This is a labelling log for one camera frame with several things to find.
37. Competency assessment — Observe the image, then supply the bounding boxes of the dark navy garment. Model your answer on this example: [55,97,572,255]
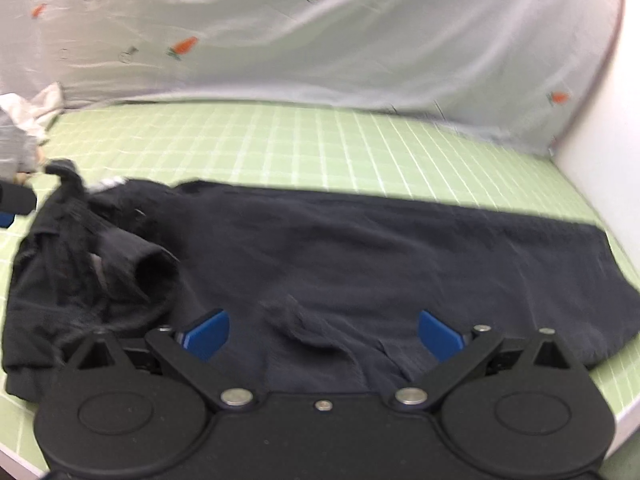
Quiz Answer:
[2,162,639,402]

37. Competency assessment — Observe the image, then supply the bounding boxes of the white garment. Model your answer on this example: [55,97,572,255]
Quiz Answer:
[0,82,65,145]

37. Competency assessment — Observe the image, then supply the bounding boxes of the grey carrot print sheet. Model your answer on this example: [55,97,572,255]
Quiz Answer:
[1,0,623,154]

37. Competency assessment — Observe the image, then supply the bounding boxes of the grey knit garment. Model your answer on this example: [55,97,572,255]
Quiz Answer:
[0,112,43,185]

